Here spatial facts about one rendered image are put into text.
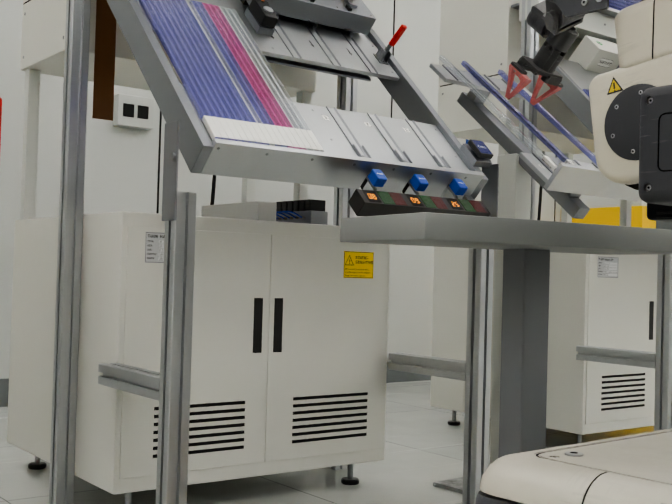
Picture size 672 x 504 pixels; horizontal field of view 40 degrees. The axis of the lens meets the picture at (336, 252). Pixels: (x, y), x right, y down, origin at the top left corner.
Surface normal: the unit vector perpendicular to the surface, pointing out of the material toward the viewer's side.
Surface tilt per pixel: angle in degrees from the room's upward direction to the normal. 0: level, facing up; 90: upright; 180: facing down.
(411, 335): 90
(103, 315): 90
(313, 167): 135
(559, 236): 90
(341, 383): 90
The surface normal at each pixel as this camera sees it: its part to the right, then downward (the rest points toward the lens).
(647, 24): -0.76, -0.04
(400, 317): 0.61, 0.00
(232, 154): 0.41, 0.70
